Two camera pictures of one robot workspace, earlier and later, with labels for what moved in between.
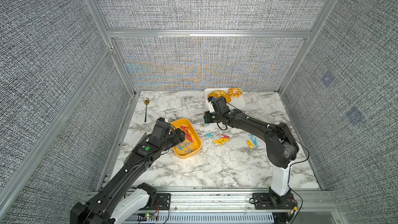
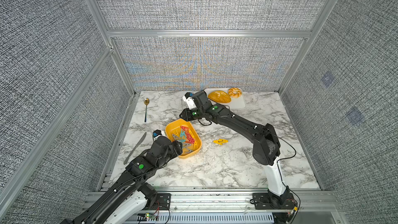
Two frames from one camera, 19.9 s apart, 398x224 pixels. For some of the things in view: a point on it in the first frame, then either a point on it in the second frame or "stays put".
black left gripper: [178, 137] to [175, 149]
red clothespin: [184, 128] stays put
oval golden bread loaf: [218, 94] stays put
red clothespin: [188, 137] stays put
